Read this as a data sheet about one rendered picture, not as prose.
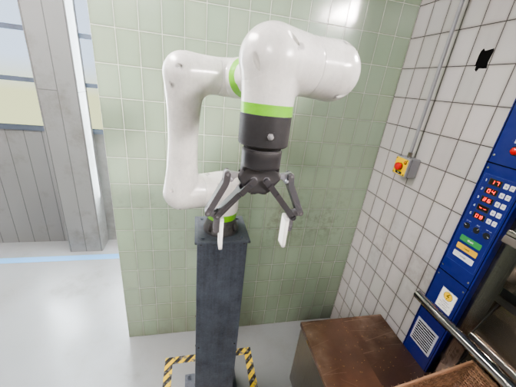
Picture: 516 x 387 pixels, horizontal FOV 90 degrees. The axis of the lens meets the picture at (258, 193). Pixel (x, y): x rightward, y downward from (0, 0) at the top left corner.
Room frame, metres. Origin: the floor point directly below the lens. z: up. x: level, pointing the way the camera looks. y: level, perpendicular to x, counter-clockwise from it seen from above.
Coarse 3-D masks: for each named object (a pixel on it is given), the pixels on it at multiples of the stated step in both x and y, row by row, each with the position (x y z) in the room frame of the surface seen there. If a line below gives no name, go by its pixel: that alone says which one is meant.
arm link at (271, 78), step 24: (264, 24) 0.45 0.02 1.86; (240, 48) 0.46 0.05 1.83; (264, 48) 0.43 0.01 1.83; (288, 48) 0.43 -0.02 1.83; (312, 48) 0.46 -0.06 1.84; (240, 72) 0.47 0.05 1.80; (264, 72) 0.43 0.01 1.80; (288, 72) 0.43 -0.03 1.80; (312, 72) 0.46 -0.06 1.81; (264, 96) 0.43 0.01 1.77; (288, 96) 0.44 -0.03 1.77
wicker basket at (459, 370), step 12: (444, 372) 0.70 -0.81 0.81; (456, 372) 0.72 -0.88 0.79; (468, 372) 0.72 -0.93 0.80; (480, 372) 0.70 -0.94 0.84; (408, 384) 0.66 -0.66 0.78; (420, 384) 0.68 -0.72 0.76; (432, 384) 0.70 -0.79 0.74; (444, 384) 0.71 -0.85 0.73; (456, 384) 0.72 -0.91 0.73; (468, 384) 0.70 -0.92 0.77; (480, 384) 0.68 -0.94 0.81; (492, 384) 0.66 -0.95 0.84
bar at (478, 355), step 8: (416, 296) 0.72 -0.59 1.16; (424, 296) 0.70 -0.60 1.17; (424, 304) 0.68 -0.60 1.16; (432, 304) 0.67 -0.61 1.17; (432, 312) 0.65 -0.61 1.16; (440, 312) 0.64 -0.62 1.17; (440, 320) 0.62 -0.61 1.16; (448, 320) 0.61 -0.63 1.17; (448, 328) 0.59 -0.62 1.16; (456, 328) 0.58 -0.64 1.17; (456, 336) 0.56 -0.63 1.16; (464, 336) 0.56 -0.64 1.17; (464, 344) 0.54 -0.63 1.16; (472, 344) 0.53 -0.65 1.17; (472, 352) 0.52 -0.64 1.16; (480, 352) 0.51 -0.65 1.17; (480, 360) 0.49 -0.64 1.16; (488, 360) 0.49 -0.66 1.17; (488, 368) 0.47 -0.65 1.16; (496, 368) 0.47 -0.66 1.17; (496, 376) 0.45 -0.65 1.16; (504, 376) 0.45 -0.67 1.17; (504, 384) 0.43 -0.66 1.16; (512, 384) 0.43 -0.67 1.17
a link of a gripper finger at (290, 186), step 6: (288, 174) 0.48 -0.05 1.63; (288, 186) 0.48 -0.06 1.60; (294, 186) 0.48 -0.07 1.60; (288, 192) 0.50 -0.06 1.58; (294, 192) 0.48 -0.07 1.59; (294, 198) 0.48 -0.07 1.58; (294, 204) 0.48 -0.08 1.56; (300, 204) 0.48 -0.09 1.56; (300, 210) 0.49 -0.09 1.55; (300, 216) 0.49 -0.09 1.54
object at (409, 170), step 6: (402, 156) 1.39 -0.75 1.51; (396, 162) 1.40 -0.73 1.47; (402, 162) 1.36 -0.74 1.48; (408, 162) 1.32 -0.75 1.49; (414, 162) 1.33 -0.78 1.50; (420, 162) 1.34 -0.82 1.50; (402, 168) 1.34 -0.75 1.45; (408, 168) 1.32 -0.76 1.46; (414, 168) 1.33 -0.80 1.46; (402, 174) 1.33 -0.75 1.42; (408, 174) 1.32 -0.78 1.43; (414, 174) 1.33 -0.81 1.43
